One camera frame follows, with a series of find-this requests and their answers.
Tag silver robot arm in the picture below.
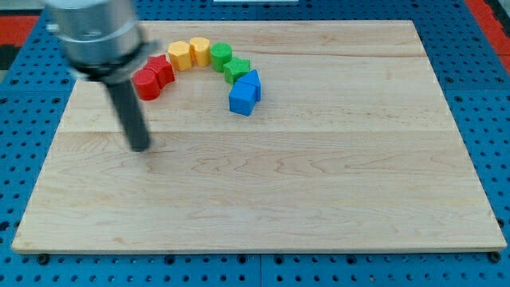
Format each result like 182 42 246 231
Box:
43 0 159 84

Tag blue cube block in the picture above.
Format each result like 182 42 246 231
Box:
229 82 256 116

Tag green star block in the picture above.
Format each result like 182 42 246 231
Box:
223 57 251 85

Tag green cylinder block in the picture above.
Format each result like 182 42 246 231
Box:
210 42 232 73

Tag light wooden board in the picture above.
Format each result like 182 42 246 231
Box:
12 20 507 254

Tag yellow heart block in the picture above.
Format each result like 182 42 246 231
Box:
189 37 210 67

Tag yellow hexagon block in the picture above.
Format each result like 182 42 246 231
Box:
167 41 193 72

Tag red star block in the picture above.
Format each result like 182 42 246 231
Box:
143 55 175 89

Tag red cylinder block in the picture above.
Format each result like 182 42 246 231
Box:
132 69 161 101

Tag black cylindrical pointer rod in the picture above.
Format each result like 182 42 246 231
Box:
106 81 151 152

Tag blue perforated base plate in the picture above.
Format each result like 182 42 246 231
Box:
1 0 509 286

